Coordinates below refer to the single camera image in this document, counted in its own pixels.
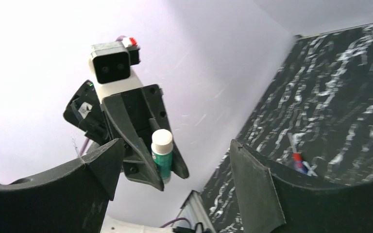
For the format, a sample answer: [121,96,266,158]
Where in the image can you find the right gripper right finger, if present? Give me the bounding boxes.
[230,140,373,233]

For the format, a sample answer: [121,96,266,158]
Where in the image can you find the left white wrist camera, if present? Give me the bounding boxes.
[88,36,143,101]

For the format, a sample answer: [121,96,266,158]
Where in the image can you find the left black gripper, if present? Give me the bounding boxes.
[102,84,189,191]

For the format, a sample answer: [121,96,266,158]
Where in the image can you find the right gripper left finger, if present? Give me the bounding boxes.
[0,139,125,233]

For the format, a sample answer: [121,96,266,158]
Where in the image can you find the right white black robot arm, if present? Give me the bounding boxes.
[0,139,373,233]

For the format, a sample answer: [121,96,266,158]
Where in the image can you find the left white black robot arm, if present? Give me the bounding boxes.
[63,81,171,191]

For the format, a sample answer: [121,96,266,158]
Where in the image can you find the aluminium frame rail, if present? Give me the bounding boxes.
[171,190,217,233]

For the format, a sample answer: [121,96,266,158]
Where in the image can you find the green white glue stick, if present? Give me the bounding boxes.
[151,129,173,184]

